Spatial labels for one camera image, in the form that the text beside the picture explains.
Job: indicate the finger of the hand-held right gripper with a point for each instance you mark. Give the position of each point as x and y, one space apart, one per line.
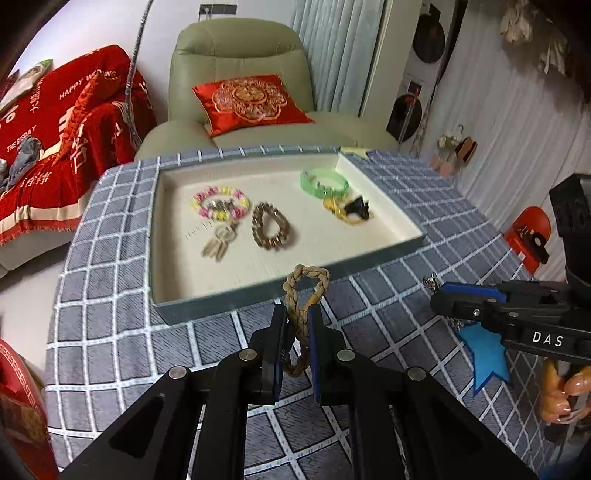
466 290
461 310

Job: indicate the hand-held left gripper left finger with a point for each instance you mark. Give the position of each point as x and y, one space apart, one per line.
279 350

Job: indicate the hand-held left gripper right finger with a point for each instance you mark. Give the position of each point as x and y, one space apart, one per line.
316 355

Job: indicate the grey jewelry tray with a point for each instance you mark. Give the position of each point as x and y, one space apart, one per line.
207 309

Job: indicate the silver feather charm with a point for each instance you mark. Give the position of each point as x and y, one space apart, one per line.
214 249

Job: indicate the silver leaf hair clip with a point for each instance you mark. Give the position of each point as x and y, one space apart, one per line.
219 204

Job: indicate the person's right hand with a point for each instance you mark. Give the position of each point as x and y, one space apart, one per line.
568 397

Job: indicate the red plastic stool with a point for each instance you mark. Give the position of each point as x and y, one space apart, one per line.
526 226

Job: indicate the black bow hair clip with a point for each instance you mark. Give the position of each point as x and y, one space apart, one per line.
358 206

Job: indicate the small hanger with slippers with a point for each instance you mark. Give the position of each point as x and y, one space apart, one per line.
464 150

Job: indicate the white curtain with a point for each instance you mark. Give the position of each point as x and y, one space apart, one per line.
498 138

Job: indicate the green translucent bangle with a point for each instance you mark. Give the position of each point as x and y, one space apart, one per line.
339 184

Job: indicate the grey checkered tablecloth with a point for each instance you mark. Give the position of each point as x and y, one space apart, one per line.
115 323

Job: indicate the red embroidered cushion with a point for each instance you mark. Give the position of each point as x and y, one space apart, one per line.
249 99

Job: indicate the white washing machine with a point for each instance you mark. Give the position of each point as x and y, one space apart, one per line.
429 37

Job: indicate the red gift box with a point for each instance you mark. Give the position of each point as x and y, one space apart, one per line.
18 415

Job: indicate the pale striped curtain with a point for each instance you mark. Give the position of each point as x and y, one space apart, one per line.
332 55

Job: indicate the red printed blanket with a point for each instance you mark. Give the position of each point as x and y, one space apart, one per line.
83 138

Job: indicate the floor lamp pole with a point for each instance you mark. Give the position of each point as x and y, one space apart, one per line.
128 92

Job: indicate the green armchair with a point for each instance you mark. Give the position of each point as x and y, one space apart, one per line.
231 50

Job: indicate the dark grey cloth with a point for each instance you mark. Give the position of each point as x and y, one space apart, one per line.
25 157

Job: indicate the printed green white pillow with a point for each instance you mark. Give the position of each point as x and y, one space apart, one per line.
27 78

